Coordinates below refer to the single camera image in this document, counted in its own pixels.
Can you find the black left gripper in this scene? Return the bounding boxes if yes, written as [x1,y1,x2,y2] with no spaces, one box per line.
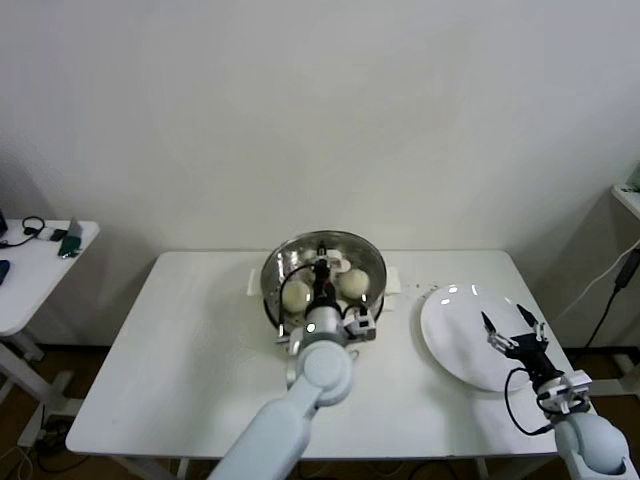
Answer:
[311,239,336,304]

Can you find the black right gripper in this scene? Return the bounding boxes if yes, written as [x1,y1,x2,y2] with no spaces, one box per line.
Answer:
[480,303,564,384]

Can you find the round glass pot lid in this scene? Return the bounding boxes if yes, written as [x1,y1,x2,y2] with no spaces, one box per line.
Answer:
[262,229,387,339]

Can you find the perforated steel steamer basket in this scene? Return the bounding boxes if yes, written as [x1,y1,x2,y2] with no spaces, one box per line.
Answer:
[247,230,404,337]

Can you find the large white plate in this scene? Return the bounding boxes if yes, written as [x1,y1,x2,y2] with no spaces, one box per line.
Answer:
[419,284,545,393]

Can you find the white shelf table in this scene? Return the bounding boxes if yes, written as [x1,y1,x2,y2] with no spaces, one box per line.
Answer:
[609,184,640,221]

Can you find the pale green object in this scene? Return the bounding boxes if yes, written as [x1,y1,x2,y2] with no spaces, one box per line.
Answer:
[619,164,640,194]

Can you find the green flat object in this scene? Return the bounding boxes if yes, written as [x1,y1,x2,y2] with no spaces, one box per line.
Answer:
[58,234,84,260]

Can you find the white side table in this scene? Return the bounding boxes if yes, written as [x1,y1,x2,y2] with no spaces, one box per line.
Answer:
[0,218,101,416]

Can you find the floor power strip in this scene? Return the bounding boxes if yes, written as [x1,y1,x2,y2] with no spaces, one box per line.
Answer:
[42,413,71,436]

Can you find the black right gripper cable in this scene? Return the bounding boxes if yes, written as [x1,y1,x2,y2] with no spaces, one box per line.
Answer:
[503,367,556,436]

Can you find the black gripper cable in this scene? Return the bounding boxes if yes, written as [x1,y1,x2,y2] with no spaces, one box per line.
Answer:
[503,367,556,436]
[277,262,321,342]

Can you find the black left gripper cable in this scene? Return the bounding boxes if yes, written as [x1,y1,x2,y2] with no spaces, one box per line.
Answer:
[277,262,321,342]

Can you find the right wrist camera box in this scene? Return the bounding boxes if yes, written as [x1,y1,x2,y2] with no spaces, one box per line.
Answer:
[537,369,594,414]

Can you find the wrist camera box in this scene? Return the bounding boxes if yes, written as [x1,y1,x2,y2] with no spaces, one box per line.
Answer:
[537,369,594,414]
[343,304,377,344]

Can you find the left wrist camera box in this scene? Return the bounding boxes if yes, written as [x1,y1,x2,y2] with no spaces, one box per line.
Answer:
[343,304,377,344]

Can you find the white hanging cable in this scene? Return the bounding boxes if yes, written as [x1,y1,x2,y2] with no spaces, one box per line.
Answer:
[554,243,640,321]

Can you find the black cable with adapter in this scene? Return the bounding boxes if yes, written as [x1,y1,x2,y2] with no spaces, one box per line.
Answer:
[584,249,640,350]

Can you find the black looped cable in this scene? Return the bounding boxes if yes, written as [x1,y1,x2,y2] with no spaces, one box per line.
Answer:
[0,216,49,249]

